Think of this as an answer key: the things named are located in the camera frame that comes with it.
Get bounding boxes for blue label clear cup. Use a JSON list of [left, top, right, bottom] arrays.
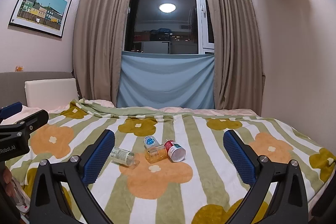
[[143, 135, 161, 149]]

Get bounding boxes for clear labelled plastic cup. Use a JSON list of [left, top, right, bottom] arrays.
[[110, 147, 139, 168]]

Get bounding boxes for left beige curtain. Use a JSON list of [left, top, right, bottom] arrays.
[[72, 0, 130, 103]]

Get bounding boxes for framed town picture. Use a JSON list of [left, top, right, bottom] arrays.
[[9, 0, 72, 38]]

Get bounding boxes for right beige curtain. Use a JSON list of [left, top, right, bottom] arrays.
[[207, 0, 265, 114]]

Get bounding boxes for white cushion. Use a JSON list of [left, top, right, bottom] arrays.
[[25, 79, 79, 110]]

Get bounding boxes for person's left hand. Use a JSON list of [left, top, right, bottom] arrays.
[[2, 167, 15, 198]]

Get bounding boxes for beige curtain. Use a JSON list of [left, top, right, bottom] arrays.
[[207, 0, 265, 114], [72, 0, 130, 103]]

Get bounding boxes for grey headboard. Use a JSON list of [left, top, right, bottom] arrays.
[[0, 72, 72, 107]]

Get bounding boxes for light blue hanging cloth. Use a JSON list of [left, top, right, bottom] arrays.
[[117, 52, 215, 109]]

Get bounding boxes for floral striped blanket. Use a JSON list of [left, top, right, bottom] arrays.
[[6, 113, 335, 223]]

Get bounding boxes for amber yellow plastic cup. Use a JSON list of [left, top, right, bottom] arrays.
[[145, 145, 168, 164]]

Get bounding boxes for dark window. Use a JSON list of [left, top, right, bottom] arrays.
[[124, 0, 214, 55]]

